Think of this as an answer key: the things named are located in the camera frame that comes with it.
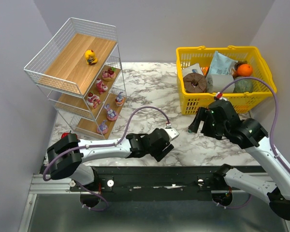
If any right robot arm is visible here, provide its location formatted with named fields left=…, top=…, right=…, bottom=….
left=188, top=100, right=290, bottom=220

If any orange fruit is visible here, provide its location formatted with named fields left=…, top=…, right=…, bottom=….
left=237, top=64, right=253, bottom=77

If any yellow duck toy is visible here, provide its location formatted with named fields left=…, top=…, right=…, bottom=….
left=85, top=50, right=98, bottom=65

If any purple figure orange donut toy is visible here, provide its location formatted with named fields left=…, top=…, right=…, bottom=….
left=115, top=91, right=124, bottom=106

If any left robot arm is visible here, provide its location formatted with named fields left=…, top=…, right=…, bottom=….
left=43, top=128, right=179, bottom=186

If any brown chocolate donut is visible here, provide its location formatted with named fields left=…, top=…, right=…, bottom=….
left=183, top=72, right=207, bottom=93

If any white tissue packet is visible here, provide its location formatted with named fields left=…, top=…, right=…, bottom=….
left=182, top=63, right=204, bottom=77

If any white paper roll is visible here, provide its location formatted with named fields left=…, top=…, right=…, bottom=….
left=205, top=74, right=234, bottom=93

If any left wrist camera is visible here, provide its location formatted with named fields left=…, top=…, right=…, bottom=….
left=164, top=123, right=179, bottom=142

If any purple bunny pink donut toy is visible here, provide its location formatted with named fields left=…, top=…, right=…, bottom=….
left=96, top=120, right=108, bottom=135

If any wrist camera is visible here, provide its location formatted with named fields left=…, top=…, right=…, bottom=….
left=164, top=123, right=179, bottom=142
left=214, top=92, right=228, bottom=101

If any pink strawberry figure toy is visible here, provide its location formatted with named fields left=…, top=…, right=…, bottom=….
left=96, top=78, right=108, bottom=94

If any yellow plastic basket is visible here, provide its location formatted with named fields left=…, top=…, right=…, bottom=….
left=176, top=45, right=277, bottom=115

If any red strawberry cake toy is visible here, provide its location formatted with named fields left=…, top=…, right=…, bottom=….
left=86, top=92, right=101, bottom=109

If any black mounting rail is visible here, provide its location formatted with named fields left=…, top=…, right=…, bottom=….
left=41, top=166, right=266, bottom=203

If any pink strawberry donut toy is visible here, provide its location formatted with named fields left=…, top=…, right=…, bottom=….
left=102, top=67, right=116, bottom=82

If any green melon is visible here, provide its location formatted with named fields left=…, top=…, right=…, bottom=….
left=233, top=76, right=253, bottom=93

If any red bell pepper toy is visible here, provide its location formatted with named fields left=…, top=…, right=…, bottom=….
left=61, top=132, right=71, bottom=139

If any white wire wooden shelf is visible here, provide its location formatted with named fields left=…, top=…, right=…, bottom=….
left=24, top=17, right=127, bottom=139

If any light blue snack bag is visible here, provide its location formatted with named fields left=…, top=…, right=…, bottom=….
left=208, top=51, right=237, bottom=75

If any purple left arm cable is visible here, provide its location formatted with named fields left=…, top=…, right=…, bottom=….
left=42, top=106, right=171, bottom=211

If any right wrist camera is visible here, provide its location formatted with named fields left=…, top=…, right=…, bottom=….
left=214, top=92, right=228, bottom=101

